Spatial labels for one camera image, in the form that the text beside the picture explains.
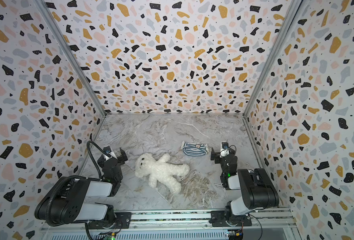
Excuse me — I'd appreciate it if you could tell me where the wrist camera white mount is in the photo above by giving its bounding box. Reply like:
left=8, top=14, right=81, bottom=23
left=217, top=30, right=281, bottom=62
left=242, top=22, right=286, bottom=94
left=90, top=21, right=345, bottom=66
left=220, top=142, right=229, bottom=158
left=103, top=146, right=116, bottom=159

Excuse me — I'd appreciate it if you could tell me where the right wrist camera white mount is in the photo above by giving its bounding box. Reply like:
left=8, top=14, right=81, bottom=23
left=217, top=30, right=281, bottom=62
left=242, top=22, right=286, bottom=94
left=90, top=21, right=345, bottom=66
left=220, top=142, right=229, bottom=158

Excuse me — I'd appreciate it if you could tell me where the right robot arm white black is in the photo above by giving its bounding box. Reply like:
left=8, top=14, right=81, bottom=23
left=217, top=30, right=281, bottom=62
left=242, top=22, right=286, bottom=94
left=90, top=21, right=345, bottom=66
left=209, top=147, right=279, bottom=227

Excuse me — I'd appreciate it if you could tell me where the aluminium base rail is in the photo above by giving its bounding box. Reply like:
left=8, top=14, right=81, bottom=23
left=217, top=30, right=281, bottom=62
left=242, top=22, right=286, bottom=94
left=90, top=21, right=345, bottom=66
left=38, top=208, right=297, bottom=232

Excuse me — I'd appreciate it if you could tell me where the white fluffy teddy bear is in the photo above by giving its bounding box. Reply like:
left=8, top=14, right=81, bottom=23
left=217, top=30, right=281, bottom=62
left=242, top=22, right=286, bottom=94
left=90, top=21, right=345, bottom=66
left=135, top=153, right=190, bottom=195

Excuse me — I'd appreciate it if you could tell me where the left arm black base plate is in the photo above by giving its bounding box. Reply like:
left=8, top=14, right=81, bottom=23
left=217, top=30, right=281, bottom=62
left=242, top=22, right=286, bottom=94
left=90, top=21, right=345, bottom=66
left=88, top=212, right=132, bottom=231

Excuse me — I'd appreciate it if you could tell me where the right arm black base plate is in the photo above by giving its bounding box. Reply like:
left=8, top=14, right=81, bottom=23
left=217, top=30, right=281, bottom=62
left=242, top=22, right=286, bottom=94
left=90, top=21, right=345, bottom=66
left=209, top=209, right=252, bottom=228

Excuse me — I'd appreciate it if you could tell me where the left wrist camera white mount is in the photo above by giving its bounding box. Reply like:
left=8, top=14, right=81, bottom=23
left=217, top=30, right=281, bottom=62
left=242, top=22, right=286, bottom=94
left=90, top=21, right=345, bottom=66
left=103, top=146, right=116, bottom=159

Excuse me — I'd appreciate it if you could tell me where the blue white striped knit sweater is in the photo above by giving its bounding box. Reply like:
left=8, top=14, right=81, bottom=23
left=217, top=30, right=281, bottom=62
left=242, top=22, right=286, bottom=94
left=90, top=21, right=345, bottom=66
left=181, top=141, right=209, bottom=157

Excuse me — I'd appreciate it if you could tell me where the grey vented cable duct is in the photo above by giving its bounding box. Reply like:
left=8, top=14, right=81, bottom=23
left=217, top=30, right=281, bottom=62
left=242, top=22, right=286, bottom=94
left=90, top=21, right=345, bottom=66
left=49, top=230, right=230, bottom=240

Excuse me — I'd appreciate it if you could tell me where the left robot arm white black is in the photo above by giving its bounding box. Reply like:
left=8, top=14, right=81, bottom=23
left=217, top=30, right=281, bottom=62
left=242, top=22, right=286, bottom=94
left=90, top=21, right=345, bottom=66
left=35, top=147, right=128, bottom=229

